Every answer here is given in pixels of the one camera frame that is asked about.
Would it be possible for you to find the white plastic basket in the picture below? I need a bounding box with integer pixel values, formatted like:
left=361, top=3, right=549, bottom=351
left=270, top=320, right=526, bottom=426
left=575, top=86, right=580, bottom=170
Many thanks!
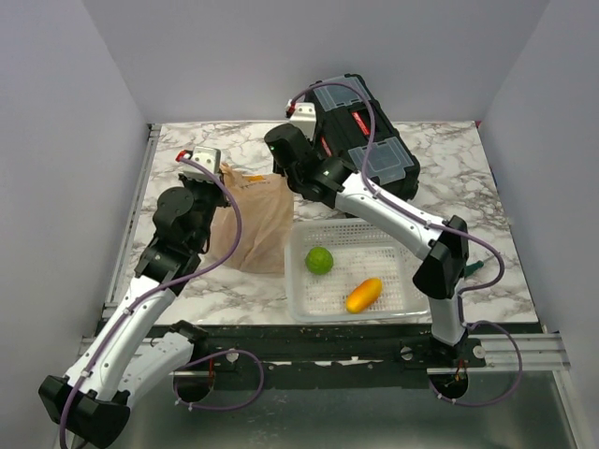
left=285, top=219, right=430, bottom=323

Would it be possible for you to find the orange yellow fake mango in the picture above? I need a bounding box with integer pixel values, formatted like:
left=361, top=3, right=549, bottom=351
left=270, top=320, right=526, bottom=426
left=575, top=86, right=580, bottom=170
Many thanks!
left=345, top=278, right=383, bottom=313

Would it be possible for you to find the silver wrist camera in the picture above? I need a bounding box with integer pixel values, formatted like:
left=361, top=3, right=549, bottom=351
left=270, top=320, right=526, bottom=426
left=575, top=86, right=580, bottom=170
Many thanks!
left=176, top=146, right=221, bottom=182
left=285, top=100, right=317, bottom=141

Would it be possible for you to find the aluminium frame rail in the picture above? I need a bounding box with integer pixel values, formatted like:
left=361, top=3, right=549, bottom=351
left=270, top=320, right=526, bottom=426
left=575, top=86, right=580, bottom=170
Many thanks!
left=55, top=123, right=577, bottom=449

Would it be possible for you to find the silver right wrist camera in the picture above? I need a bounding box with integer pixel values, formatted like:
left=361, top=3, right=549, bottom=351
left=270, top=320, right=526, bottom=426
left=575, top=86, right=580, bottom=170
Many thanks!
left=285, top=100, right=317, bottom=141

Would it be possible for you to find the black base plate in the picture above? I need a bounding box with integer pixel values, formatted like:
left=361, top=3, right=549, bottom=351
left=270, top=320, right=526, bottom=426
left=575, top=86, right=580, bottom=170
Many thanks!
left=95, top=322, right=548, bottom=392

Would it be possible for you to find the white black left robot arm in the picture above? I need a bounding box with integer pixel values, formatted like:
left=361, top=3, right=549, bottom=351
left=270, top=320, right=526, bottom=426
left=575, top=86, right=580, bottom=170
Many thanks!
left=38, top=175, right=236, bottom=448

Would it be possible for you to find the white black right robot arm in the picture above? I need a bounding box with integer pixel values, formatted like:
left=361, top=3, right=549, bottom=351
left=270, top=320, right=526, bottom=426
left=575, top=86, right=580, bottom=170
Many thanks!
left=264, top=123, right=469, bottom=367

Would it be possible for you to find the green handled screwdriver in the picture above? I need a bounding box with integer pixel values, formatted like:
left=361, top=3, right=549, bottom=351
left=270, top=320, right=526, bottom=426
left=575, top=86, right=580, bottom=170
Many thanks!
left=464, top=260, right=485, bottom=279

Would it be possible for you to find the translucent orange plastic bag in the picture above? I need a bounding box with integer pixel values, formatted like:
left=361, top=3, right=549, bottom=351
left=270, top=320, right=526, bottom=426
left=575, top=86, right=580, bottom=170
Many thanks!
left=221, top=163, right=294, bottom=275

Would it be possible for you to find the green fake lime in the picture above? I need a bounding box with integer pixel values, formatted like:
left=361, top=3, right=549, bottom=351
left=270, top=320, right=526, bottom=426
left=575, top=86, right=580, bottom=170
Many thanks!
left=304, top=246, right=334, bottom=275

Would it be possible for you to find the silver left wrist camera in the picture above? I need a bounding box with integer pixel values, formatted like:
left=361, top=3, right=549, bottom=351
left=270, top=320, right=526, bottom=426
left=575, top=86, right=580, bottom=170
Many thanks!
left=176, top=146, right=221, bottom=182

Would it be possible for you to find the black plastic toolbox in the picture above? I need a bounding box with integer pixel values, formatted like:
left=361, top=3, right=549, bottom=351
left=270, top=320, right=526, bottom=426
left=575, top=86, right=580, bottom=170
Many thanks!
left=304, top=74, right=420, bottom=201

